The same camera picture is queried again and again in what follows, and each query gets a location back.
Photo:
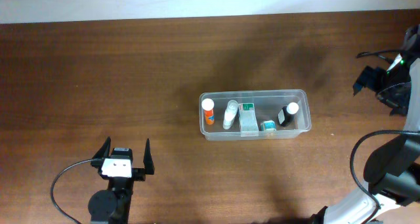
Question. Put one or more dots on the orange tube white cap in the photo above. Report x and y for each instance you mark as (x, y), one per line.
(208, 109)

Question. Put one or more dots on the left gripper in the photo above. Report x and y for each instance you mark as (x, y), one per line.
(140, 174)

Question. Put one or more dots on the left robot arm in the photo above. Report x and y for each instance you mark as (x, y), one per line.
(112, 205)

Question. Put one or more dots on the small jar gold lid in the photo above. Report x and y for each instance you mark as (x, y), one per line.
(268, 125)

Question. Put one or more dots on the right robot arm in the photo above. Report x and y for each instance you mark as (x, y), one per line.
(391, 173)

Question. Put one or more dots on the white green medicine box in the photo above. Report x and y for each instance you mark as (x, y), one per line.
(248, 120)

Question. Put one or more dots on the white spray bottle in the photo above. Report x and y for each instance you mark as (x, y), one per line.
(230, 114)

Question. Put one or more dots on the clear plastic container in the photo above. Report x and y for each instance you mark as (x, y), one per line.
(267, 106)

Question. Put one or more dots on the dark bottle white cap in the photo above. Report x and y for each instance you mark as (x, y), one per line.
(287, 114)

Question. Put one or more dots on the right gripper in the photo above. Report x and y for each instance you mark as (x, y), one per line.
(370, 77)

